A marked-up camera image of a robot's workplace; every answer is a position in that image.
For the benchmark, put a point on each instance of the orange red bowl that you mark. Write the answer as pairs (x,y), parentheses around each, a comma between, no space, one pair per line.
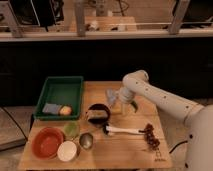
(46,143)

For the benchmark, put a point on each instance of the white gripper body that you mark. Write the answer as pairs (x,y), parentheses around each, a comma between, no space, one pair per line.
(125,95)

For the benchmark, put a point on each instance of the white handled brush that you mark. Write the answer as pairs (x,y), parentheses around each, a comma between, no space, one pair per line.
(110,129)

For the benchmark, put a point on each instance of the yellow orange fruit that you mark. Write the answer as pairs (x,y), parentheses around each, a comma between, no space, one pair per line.
(65,111)

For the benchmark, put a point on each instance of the blue sponge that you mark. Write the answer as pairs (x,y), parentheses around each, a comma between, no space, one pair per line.
(51,108)

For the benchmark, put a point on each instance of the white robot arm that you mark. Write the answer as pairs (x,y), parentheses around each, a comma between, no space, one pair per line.
(196,117)

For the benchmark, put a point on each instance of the green chili pepper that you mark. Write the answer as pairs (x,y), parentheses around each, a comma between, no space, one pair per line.
(135,106)

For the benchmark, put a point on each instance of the small metal cup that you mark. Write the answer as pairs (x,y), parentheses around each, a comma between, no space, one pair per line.
(86,140)

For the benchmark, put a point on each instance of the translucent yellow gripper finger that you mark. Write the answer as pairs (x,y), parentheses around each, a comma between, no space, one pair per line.
(124,109)

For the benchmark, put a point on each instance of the bread piece in bowl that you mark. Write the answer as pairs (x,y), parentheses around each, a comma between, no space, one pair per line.
(96,116)

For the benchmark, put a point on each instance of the dark red grapes bunch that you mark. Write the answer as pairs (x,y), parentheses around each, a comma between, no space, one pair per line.
(150,138)

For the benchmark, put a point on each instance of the green plastic tray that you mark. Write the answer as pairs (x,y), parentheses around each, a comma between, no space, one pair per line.
(61,90)

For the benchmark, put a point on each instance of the black bowl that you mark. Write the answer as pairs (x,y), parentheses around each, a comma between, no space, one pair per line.
(95,108)

